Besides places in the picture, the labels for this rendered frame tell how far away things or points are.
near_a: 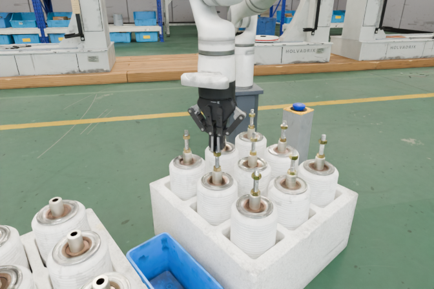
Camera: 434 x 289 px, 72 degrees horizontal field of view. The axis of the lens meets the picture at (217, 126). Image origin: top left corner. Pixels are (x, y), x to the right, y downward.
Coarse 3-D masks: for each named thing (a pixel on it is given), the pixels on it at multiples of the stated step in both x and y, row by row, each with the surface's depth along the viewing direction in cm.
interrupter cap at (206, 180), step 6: (210, 174) 71; (222, 174) 71; (228, 174) 70; (204, 180) 68; (210, 180) 69; (222, 180) 69; (228, 180) 68; (204, 186) 66; (210, 186) 66; (216, 186) 66; (222, 186) 66; (228, 186) 66
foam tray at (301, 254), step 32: (160, 192) 76; (352, 192) 76; (160, 224) 82; (192, 224) 66; (224, 224) 65; (320, 224) 66; (192, 256) 71; (224, 256) 59; (288, 256) 60; (320, 256) 72; (224, 288) 63; (256, 288) 55; (288, 288) 65
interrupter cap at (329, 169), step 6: (306, 162) 76; (312, 162) 76; (324, 162) 76; (306, 168) 73; (312, 168) 73; (324, 168) 74; (330, 168) 73; (318, 174) 71; (324, 174) 71; (330, 174) 71
